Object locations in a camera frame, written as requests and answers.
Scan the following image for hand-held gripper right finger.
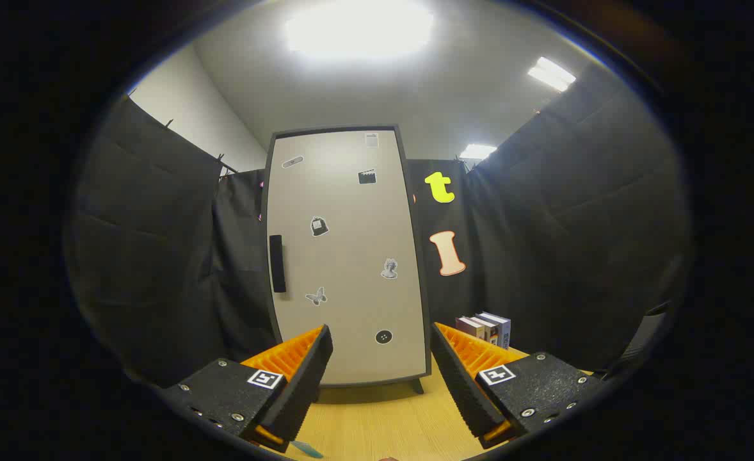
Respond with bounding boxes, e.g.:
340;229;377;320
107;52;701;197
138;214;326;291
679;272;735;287
429;322;606;449

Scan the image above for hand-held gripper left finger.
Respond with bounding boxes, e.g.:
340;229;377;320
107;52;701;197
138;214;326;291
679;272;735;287
161;324;334;454

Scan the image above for white and blue tube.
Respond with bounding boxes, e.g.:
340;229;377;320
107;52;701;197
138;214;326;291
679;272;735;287
289;440;325;460

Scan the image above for black door handle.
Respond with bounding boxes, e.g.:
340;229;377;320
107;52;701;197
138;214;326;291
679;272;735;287
269;235;287;293

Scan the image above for beige cabinet door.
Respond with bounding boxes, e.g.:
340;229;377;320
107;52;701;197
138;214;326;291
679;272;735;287
267;130;428;386

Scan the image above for dark grey cabinet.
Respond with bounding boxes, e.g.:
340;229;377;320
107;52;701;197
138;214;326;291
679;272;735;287
261;125;432;394

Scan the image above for dark blue book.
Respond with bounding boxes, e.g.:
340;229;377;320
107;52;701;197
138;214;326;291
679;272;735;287
479;312;512;350

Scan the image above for black backdrop cloth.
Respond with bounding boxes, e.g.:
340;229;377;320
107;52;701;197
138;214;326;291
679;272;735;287
63;61;694;388

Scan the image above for dark grey curved object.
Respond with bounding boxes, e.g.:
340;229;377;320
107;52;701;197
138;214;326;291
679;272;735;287
607;301;672;378

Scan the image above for large ceiling light panel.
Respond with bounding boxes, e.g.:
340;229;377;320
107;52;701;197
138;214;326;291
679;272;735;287
285;0;434;61

